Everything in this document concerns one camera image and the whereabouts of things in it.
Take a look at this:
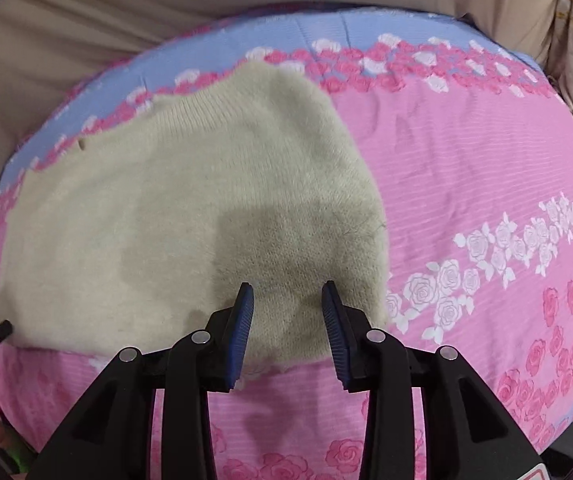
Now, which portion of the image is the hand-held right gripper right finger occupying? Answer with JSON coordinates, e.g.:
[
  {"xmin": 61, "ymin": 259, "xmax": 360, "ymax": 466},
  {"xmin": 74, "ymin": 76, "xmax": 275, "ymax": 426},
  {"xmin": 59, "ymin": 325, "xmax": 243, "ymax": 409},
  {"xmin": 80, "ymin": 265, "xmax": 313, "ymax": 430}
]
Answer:
[{"xmin": 321, "ymin": 280, "xmax": 542, "ymax": 480}]

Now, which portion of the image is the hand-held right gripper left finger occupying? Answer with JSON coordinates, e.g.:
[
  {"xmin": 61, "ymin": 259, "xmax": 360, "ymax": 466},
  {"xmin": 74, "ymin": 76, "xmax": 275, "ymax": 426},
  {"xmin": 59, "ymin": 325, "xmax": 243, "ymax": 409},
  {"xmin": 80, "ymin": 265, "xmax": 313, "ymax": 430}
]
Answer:
[{"xmin": 26, "ymin": 282, "xmax": 256, "ymax": 480}]

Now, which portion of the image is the beige backdrop cloth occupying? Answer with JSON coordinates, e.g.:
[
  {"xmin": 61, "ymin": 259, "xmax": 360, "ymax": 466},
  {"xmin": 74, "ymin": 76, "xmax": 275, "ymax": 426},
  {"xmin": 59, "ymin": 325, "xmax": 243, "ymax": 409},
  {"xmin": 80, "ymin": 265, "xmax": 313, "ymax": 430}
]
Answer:
[{"xmin": 0, "ymin": 0, "xmax": 573, "ymax": 186}]

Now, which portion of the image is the cream sweater with black hearts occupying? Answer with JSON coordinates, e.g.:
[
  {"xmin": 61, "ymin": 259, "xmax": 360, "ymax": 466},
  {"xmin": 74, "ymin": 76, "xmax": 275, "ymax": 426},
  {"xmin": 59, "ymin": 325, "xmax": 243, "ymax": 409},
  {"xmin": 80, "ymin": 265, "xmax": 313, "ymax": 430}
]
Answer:
[{"xmin": 0, "ymin": 60, "xmax": 392, "ymax": 368}]

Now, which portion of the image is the pink floral bedsheet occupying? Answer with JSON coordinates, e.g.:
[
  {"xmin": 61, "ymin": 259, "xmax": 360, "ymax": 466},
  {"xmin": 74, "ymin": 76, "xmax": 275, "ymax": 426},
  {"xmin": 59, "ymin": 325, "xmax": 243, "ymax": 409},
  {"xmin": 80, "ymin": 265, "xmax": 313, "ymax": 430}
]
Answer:
[{"xmin": 0, "ymin": 7, "xmax": 573, "ymax": 480}]

